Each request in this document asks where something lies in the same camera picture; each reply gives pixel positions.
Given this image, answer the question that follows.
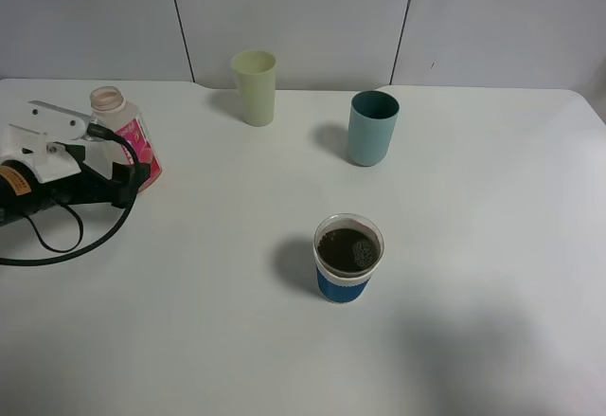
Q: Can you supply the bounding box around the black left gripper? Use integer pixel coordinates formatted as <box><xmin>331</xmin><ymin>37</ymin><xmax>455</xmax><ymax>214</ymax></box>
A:
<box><xmin>1</xmin><ymin>145</ymin><xmax>151</xmax><ymax>226</ymax></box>

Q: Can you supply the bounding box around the clear plastic beverage bottle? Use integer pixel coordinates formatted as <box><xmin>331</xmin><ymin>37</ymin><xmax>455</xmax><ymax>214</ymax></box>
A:
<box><xmin>90</xmin><ymin>86</ymin><xmax>162</xmax><ymax>192</ymax></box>

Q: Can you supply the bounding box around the clear cup with blue sleeve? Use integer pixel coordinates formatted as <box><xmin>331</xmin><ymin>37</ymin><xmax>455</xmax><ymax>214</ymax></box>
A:
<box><xmin>313</xmin><ymin>213</ymin><xmax>384</xmax><ymax>303</ymax></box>

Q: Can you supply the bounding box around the pale yellow plastic cup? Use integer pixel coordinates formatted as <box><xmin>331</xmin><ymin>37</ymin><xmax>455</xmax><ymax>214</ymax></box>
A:
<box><xmin>231</xmin><ymin>50</ymin><xmax>276</xmax><ymax>127</ymax></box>

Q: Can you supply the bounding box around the teal plastic cup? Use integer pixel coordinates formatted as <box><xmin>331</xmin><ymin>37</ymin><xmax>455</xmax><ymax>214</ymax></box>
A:
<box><xmin>348</xmin><ymin>90</ymin><xmax>400</xmax><ymax>167</ymax></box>

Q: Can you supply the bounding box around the thick black camera cable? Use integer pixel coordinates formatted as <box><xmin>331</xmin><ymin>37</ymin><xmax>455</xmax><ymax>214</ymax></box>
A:
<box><xmin>0</xmin><ymin>121</ymin><xmax>142</xmax><ymax>267</ymax></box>

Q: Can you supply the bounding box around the thin black cable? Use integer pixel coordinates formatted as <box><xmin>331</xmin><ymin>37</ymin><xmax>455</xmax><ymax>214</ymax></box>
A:
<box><xmin>23</xmin><ymin>202</ymin><xmax>86</xmax><ymax>253</ymax></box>

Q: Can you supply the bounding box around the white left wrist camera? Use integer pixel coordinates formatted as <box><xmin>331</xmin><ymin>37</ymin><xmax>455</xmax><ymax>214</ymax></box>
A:
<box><xmin>1</xmin><ymin>100</ymin><xmax>93</xmax><ymax>184</ymax></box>

